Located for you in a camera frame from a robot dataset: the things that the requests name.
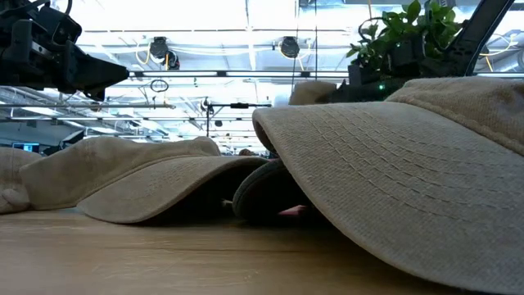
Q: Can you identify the dark grey baseball cap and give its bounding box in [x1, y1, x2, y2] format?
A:
[232, 157, 324, 225]

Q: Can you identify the black metal rig frame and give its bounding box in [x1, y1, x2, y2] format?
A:
[129, 69, 524, 79]

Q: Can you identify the pink plastic bin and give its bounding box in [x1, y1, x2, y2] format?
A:
[278, 204, 310, 218]

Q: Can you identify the computer monitor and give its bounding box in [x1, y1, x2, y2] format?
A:
[11, 142, 41, 154]

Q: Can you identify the black stand with crossbar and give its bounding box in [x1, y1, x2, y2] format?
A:
[206, 102, 273, 138]

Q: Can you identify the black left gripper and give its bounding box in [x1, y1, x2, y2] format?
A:
[0, 18, 130, 102]

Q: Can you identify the black ceiling cable reel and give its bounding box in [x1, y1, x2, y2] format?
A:
[148, 35, 181, 71]
[279, 35, 301, 60]

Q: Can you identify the black device with green light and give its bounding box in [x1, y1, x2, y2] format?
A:
[325, 76, 409, 104]

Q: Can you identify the grey horizontal metal bar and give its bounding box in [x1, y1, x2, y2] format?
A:
[0, 102, 177, 111]

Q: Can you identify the black hanging cable loop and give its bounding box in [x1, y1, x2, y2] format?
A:
[149, 78, 170, 94]

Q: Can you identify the green leafy plant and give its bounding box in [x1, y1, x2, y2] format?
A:
[346, 0, 466, 83]

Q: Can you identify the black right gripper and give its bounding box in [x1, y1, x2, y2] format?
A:
[386, 35, 466, 79]

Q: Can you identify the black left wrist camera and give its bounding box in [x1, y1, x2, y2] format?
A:
[36, 3, 84, 46]

